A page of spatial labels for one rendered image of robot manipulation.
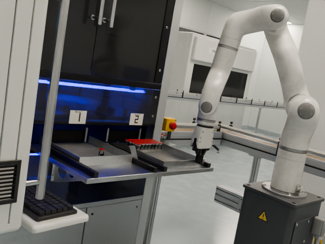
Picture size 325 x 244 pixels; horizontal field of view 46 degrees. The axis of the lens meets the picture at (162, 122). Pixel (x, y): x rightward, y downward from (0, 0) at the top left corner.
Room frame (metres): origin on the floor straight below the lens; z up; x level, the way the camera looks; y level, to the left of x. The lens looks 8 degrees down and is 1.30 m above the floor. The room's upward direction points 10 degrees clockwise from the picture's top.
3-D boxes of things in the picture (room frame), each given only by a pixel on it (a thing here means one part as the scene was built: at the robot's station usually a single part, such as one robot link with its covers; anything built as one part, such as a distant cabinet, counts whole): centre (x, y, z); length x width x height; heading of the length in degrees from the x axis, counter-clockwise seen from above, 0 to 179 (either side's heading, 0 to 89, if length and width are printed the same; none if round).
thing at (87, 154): (1.63, 0.31, 0.90); 0.34 x 0.26 x 0.04; 44
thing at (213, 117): (1.70, -0.19, 1.17); 0.09 x 0.08 x 0.13; 169
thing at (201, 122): (1.71, -0.19, 1.09); 0.09 x 0.08 x 0.03; 134
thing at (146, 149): (1.85, 0.05, 0.90); 0.18 x 0.02 x 0.05; 134
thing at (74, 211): (1.23, 0.41, 0.82); 0.40 x 0.14 x 0.02; 50
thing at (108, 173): (1.70, 0.14, 0.87); 0.70 x 0.48 x 0.02; 134
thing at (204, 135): (1.71, -0.19, 1.03); 0.10 x 0.08 x 0.11; 134
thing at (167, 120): (2.13, -0.03, 1.00); 0.08 x 0.07 x 0.07; 44
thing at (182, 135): (2.43, -0.13, 0.92); 0.69 x 0.16 x 0.16; 134
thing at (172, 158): (1.79, -0.01, 0.90); 0.34 x 0.26 x 0.04; 44
